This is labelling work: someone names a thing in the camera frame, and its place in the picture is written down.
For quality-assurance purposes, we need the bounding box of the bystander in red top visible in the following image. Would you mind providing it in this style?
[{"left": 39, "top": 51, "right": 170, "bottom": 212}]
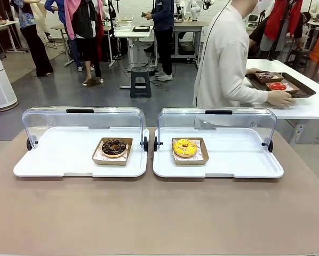
[{"left": 259, "top": 0, "right": 304, "bottom": 53}]

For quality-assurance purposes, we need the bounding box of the bystander in pink hoodie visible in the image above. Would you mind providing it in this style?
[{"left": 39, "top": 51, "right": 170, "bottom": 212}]
[{"left": 64, "top": 0, "right": 105, "bottom": 86}]

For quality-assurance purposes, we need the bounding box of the wooden top side desk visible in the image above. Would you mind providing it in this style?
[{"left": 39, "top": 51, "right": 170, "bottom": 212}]
[{"left": 0, "top": 20, "right": 26, "bottom": 54}]

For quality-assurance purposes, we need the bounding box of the person's right forearm cream sleeve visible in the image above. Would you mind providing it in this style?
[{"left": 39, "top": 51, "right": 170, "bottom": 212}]
[{"left": 227, "top": 78, "right": 271, "bottom": 104}]

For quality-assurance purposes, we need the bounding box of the bystander in blue jacket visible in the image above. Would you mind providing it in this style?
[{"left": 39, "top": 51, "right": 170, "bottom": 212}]
[{"left": 44, "top": 0, "right": 83, "bottom": 72}]

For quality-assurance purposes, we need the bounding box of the bystander in black wide trousers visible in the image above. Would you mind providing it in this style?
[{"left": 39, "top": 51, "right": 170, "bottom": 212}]
[{"left": 11, "top": 0, "right": 54, "bottom": 78}]

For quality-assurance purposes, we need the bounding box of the large white table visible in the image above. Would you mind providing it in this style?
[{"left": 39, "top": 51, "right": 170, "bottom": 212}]
[{"left": 246, "top": 59, "right": 319, "bottom": 145}]

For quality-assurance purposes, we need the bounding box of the bystander in navy sweatshirt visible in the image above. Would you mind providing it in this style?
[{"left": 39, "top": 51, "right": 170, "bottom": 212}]
[{"left": 141, "top": 0, "right": 174, "bottom": 82}]

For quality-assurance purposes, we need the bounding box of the black stand pole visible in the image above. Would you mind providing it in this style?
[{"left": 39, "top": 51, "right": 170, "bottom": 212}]
[{"left": 267, "top": 20, "right": 290, "bottom": 62}]

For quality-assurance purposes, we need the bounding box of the chocolate glazed donut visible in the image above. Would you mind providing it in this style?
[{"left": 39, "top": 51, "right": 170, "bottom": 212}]
[{"left": 101, "top": 138, "right": 127, "bottom": 158}]

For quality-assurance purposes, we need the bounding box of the grey plastic step stool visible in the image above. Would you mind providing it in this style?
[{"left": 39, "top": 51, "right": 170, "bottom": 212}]
[{"left": 130, "top": 67, "right": 153, "bottom": 99}]

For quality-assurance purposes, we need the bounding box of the dark sprinkled donut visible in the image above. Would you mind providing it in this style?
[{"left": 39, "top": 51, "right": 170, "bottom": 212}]
[{"left": 254, "top": 71, "right": 284, "bottom": 84}]

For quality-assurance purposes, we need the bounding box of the white standing desk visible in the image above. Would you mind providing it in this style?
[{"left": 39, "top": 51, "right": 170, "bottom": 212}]
[{"left": 113, "top": 25, "right": 157, "bottom": 89}]

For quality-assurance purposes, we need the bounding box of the person in cream cardigan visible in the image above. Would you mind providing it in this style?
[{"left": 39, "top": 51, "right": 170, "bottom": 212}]
[{"left": 193, "top": 0, "right": 296, "bottom": 109}]

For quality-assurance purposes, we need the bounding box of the clear hinged display lid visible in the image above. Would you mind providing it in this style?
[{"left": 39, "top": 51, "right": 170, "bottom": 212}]
[
  {"left": 21, "top": 106, "right": 149, "bottom": 153},
  {"left": 153, "top": 107, "right": 277, "bottom": 153}
]

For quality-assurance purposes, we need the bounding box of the white display tray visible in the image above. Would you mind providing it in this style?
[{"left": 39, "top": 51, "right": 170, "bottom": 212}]
[
  {"left": 153, "top": 127, "right": 285, "bottom": 179},
  {"left": 13, "top": 127, "right": 149, "bottom": 179}
]

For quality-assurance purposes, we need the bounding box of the person's right hand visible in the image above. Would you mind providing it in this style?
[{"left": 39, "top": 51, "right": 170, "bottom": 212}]
[{"left": 267, "top": 90, "right": 296, "bottom": 109}]

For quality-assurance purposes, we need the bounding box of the yellow sprinkled donut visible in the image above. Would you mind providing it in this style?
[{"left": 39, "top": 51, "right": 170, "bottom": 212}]
[
  {"left": 172, "top": 138, "right": 198, "bottom": 158},
  {"left": 171, "top": 137, "right": 209, "bottom": 166}
]

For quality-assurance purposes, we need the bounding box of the dark brown serving tray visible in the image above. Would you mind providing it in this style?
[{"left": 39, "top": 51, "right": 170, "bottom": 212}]
[{"left": 245, "top": 71, "right": 317, "bottom": 99}]

